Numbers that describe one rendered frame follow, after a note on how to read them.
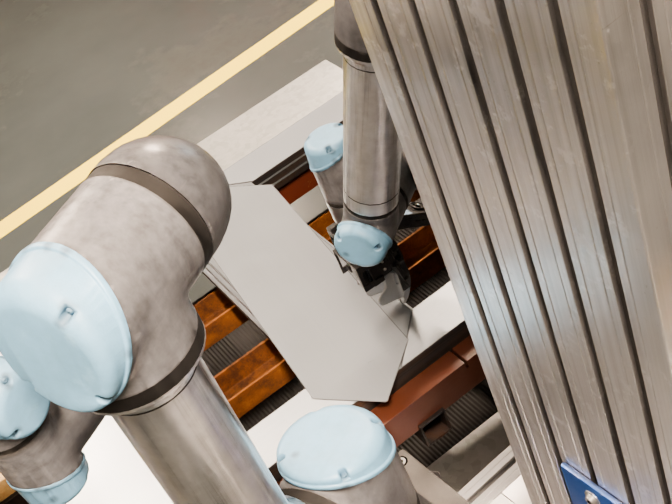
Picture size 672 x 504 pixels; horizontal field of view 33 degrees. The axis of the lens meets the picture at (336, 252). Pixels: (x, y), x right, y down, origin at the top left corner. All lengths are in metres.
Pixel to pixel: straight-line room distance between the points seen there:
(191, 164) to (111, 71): 4.01
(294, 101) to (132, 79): 2.14
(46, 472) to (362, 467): 0.32
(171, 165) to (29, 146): 3.81
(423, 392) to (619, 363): 0.95
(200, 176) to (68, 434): 0.42
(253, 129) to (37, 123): 2.26
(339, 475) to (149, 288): 0.38
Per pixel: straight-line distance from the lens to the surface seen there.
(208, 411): 0.92
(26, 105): 4.96
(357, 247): 1.50
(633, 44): 0.63
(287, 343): 1.88
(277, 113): 2.64
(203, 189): 0.86
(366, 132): 1.38
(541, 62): 0.66
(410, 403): 1.75
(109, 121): 4.53
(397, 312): 1.85
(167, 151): 0.87
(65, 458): 1.20
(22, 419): 1.12
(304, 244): 2.05
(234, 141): 2.61
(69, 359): 0.81
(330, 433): 1.16
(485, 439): 1.86
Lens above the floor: 2.11
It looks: 39 degrees down
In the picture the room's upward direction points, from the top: 24 degrees counter-clockwise
